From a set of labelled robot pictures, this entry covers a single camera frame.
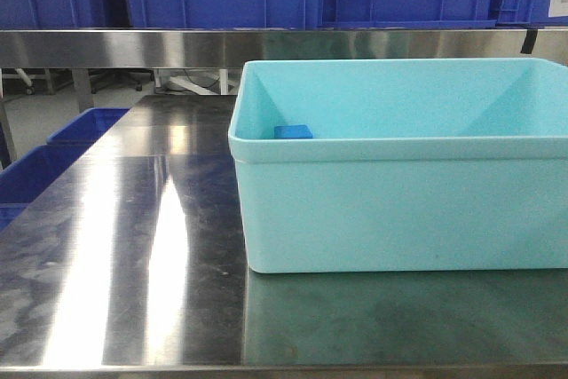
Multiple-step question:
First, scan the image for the small blue block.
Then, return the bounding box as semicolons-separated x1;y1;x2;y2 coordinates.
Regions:
273;124;313;139

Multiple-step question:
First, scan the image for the light blue plastic tub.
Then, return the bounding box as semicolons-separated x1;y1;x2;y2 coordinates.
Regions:
228;58;567;273

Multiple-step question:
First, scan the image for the blue bin lower left far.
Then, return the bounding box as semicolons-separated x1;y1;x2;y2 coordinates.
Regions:
46;107;129;146

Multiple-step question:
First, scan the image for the blue bin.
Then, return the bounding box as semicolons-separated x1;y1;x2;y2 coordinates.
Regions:
1;145;89;230
46;107;129;146

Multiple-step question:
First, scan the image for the blue bin lower left near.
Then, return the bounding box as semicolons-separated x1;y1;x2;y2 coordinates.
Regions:
1;145;89;230

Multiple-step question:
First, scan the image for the stainless steel shelf rail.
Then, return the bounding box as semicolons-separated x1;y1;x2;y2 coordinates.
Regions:
1;28;567;68

